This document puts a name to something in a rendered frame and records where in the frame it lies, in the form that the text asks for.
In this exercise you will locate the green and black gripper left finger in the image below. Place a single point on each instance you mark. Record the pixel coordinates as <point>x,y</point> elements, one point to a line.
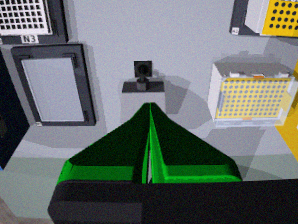
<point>119,155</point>

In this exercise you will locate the yellow open-top bin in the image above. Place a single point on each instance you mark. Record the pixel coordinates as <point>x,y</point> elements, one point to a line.
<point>289,131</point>

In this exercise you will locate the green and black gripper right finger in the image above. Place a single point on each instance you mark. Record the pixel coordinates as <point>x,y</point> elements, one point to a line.
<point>179,156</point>

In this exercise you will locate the blue open-top bin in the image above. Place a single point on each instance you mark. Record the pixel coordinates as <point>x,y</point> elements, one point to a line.
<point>13,121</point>

